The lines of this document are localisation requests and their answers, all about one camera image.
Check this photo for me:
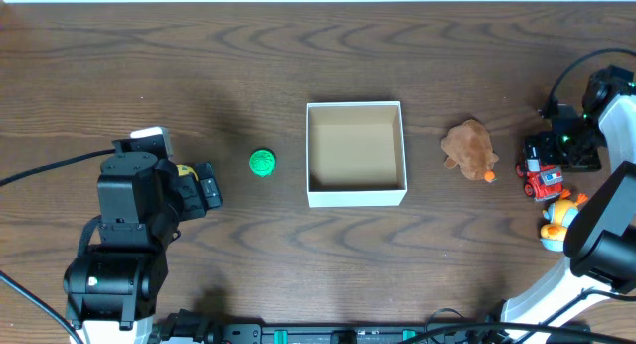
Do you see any red toy fire truck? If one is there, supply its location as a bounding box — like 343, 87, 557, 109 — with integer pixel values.
515, 159, 563, 202

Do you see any yellow blue duck toy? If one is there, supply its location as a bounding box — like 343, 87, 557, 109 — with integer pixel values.
540, 189, 588, 252

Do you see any brown plush toy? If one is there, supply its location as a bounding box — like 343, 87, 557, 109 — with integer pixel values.
440, 119, 499, 183

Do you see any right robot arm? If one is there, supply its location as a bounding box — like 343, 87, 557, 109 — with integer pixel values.
494, 66, 635, 343

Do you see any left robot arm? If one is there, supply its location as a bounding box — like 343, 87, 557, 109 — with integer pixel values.
64, 152, 222, 343

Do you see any yellow ball with blue letters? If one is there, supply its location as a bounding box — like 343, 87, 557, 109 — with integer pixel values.
177, 164, 199, 180

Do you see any green ridged ball toy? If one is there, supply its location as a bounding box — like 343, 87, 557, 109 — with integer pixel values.
249, 149, 276, 177

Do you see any white cardboard box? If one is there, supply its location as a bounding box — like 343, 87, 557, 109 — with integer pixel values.
306, 101, 408, 208

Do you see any black rail with green clips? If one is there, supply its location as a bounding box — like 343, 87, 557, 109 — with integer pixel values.
148, 308, 592, 344

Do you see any black cable bottom left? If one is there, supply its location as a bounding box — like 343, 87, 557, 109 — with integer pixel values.
0, 269, 85, 344

